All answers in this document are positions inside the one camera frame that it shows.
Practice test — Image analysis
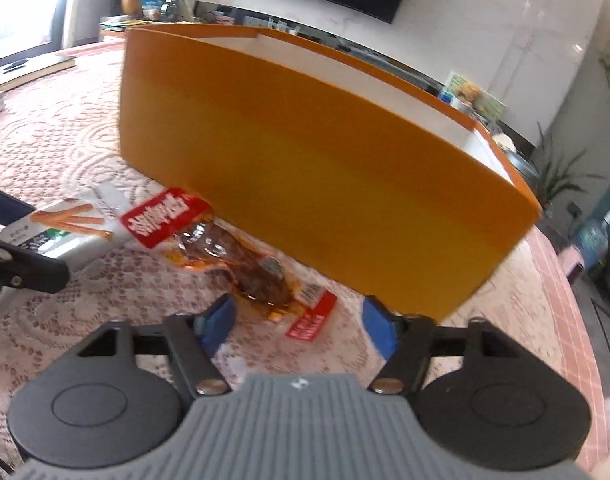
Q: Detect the white breadstick snack pack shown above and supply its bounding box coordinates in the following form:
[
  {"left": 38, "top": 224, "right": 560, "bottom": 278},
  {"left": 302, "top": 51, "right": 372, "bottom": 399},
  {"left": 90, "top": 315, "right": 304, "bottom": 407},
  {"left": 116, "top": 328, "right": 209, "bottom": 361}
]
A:
[{"left": 0, "top": 182, "right": 130, "bottom": 271}]

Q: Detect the orange cardboard box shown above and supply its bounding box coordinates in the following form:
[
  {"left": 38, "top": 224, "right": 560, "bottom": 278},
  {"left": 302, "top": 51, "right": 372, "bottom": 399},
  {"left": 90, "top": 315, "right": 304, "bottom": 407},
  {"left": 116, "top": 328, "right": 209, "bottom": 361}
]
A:
[{"left": 118, "top": 24, "right": 542, "bottom": 319}]

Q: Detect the potted plant by wall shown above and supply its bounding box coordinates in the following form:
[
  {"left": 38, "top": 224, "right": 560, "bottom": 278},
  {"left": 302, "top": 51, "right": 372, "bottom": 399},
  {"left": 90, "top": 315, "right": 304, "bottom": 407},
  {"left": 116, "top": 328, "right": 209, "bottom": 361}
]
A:
[{"left": 533, "top": 124, "right": 606, "bottom": 211}]

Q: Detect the teddy bear gift box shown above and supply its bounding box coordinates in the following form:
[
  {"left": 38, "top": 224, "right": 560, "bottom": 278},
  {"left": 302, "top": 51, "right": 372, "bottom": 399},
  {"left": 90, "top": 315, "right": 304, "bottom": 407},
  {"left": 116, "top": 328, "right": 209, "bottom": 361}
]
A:
[{"left": 439, "top": 72, "right": 506, "bottom": 124}]

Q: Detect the clear braised meat packet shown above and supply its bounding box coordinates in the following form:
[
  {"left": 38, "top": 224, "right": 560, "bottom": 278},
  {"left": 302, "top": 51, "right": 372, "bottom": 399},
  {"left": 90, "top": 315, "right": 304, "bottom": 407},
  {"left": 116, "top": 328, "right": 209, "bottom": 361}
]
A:
[{"left": 120, "top": 188, "right": 337, "bottom": 342}]

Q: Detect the pink small heater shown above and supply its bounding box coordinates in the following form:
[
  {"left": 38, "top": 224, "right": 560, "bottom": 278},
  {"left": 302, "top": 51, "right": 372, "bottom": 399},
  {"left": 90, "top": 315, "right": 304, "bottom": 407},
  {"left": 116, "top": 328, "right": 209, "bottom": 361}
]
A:
[{"left": 558, "top": 246, "right": 585, "bottom": 284}]

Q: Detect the blue water jug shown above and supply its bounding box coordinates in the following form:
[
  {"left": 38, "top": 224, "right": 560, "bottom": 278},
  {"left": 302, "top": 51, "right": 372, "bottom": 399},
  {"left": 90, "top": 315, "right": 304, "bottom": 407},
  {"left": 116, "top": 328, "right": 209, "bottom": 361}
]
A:
[{"left": 572, "top": 208, "right": 610, "bottom": 271}]

